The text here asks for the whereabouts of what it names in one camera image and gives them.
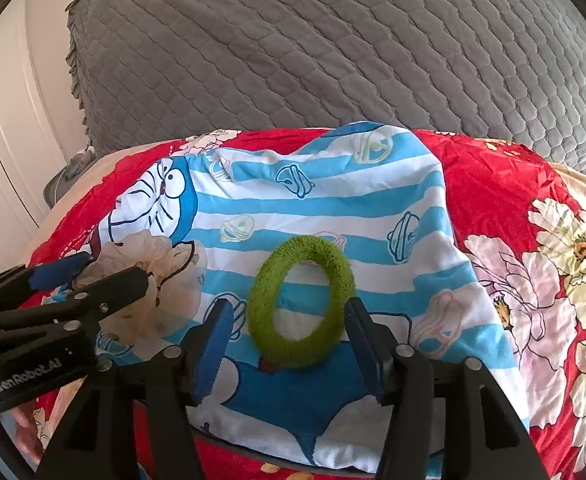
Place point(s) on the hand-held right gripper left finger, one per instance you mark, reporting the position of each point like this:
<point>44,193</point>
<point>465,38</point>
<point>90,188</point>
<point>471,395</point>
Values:
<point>215,350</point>

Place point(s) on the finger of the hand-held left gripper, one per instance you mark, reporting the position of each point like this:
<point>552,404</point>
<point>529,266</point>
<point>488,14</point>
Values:
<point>103,300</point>
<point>58,272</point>

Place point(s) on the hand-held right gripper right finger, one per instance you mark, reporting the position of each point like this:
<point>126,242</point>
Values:
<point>365,355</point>

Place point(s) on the green fuzzy scrunchie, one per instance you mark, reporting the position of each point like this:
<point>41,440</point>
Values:
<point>263,310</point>

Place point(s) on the cream sheer scrunchie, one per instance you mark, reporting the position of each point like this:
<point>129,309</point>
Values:
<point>173,290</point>

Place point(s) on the person's left hand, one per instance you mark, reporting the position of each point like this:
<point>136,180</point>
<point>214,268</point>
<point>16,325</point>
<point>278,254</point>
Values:
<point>23,427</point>

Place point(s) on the grey bedside object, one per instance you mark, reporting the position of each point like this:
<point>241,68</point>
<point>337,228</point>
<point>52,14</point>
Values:
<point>68,172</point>

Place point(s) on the thin black hair band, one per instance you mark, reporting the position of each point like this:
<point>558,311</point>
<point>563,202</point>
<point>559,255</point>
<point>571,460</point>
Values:
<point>193,251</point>

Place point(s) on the white wardrobe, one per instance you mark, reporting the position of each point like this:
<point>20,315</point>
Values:
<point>3,160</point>

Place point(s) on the blue striped cartoon cloth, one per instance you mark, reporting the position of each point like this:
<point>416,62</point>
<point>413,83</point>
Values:
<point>323,200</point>

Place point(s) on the red floral blanket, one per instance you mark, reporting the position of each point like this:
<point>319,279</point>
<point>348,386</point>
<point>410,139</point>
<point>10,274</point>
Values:
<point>488,185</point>

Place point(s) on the grey quilted headboard cushion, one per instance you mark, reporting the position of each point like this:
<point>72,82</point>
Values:
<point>323,50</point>

